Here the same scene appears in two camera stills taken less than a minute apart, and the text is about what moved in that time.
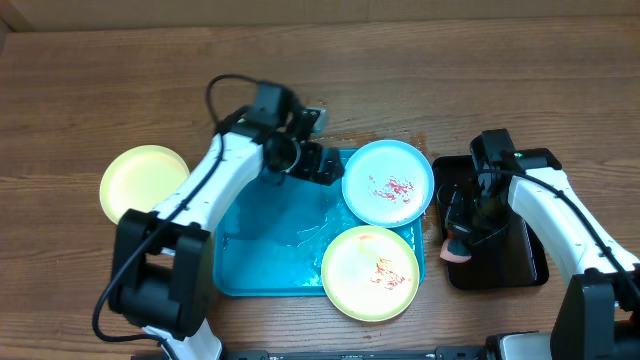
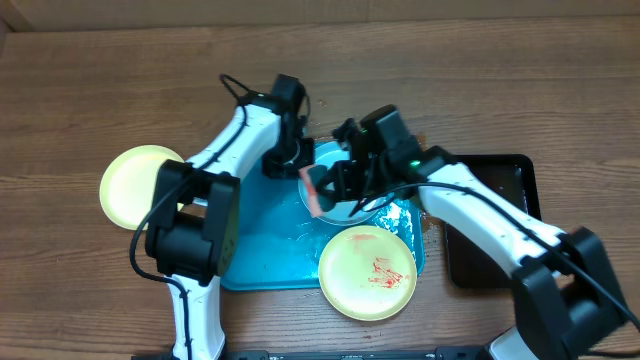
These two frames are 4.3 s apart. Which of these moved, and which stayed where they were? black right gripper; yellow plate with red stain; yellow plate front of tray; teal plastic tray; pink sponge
Moved: pink sponge; black right gripper
Stayed: yellow plate front of tray; yellow plate with red stain; teal plastic tray
